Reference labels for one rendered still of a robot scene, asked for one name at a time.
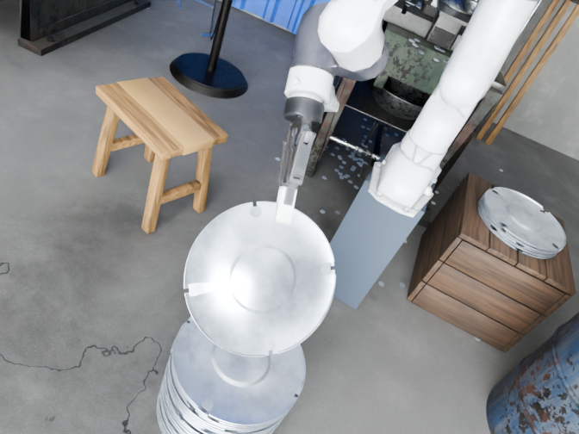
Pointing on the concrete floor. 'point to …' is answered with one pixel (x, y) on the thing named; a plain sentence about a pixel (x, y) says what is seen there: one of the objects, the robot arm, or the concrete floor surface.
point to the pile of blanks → (168, 424)
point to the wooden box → (485, 274)
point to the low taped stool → (158, 137)
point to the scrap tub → (540, 389)
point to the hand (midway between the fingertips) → (284, 205)
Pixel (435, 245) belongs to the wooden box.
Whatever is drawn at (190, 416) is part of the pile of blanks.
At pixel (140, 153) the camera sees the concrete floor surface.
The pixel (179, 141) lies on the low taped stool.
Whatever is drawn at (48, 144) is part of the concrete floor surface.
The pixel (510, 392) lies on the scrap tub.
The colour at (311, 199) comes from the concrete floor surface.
